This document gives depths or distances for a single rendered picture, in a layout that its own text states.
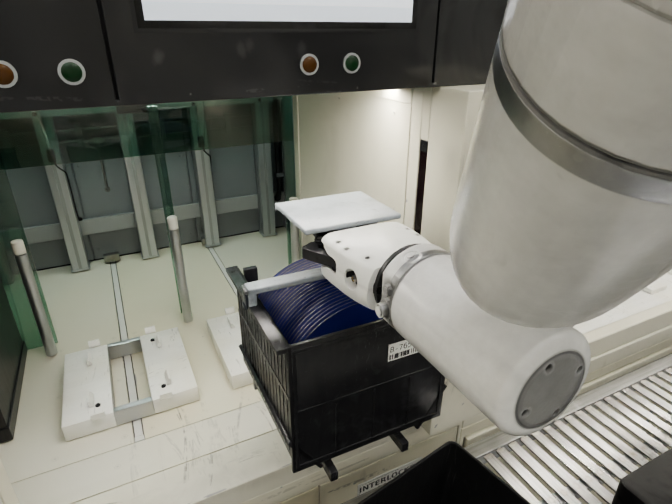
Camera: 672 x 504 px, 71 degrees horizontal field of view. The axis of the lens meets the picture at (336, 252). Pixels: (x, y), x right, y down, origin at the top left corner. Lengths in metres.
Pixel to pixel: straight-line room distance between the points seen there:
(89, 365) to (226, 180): 0.71
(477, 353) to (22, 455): 0.75
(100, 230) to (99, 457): 0.75
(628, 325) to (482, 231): 1.06
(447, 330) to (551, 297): 0.16
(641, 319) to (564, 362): 0.94
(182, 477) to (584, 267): 0.70
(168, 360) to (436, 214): 0.58
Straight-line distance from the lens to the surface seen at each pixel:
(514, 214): 0.16
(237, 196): 1.50
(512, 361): 0.32
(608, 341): 1.20
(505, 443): 1.00
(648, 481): 0.90
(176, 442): 0.85
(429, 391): 0.64
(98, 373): 0.98
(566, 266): 0.18
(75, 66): 0.48
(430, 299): 0.37
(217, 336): 1.00
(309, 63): 0.52
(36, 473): 0.89
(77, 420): 0.89
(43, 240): 1.47
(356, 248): 0.45
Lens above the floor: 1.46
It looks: 25 degrees down
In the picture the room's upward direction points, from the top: straight up
